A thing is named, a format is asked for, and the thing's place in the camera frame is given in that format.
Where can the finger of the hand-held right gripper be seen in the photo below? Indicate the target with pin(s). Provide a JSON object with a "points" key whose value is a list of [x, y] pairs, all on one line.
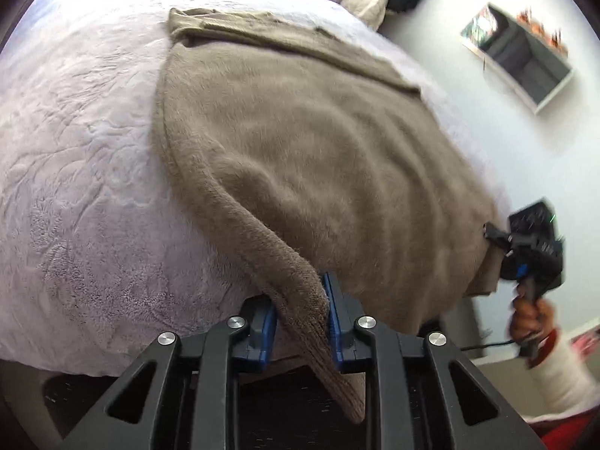
{"points": [[496, 235]]}

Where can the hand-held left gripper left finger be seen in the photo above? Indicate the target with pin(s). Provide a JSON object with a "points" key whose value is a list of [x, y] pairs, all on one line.
{"points": [[268, 333]]}

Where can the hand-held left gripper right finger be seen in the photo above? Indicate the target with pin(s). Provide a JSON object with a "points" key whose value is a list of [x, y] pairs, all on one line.
{"points": [[335, 323]]}

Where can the brown knit sweater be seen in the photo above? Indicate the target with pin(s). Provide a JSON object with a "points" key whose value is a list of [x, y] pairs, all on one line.
{"points": [[318, 150]]}

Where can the person's right hand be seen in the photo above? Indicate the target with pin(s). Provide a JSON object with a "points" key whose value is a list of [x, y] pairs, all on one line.
{"points": [[522, 318]]}

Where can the lavender embossed bedspread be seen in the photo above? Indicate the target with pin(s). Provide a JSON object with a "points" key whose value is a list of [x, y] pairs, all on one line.
{"points": [[79, 173]]}

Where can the beige hanging coat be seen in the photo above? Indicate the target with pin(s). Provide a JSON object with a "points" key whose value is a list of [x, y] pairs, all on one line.
{"points": [[370, 0]]}

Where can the wall-mounted television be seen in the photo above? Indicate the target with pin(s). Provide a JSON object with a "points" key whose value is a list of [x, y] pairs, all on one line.
{"points": [[520, 51]]}

